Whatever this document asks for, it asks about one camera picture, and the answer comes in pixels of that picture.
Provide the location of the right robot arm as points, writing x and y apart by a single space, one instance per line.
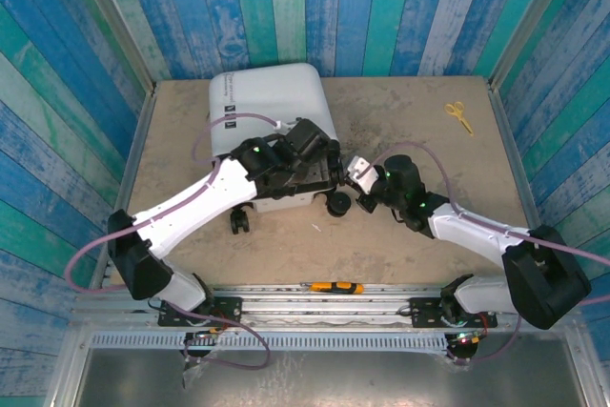
543 283

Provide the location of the aluminium rail frame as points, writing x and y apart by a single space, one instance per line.
310 311

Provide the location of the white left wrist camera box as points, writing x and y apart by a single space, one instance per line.
285 126

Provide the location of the aluminium corner post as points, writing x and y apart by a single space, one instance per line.
121 30
532 16

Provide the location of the white hard-shell suitcase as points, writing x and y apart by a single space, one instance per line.
271 92

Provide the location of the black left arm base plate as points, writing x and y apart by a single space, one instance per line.
229 311

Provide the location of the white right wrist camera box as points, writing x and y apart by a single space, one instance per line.
359 172

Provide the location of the orange and black utility knife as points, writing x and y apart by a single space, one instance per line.
333 288

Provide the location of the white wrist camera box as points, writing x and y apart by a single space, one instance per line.
285 126
359 172

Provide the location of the grey metal sheet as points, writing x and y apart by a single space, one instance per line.
333 378

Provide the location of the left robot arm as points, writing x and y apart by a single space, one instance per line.
190 207

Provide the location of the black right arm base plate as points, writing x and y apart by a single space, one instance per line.
424 314

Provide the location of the yellow scissors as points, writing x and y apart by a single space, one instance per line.
459 114

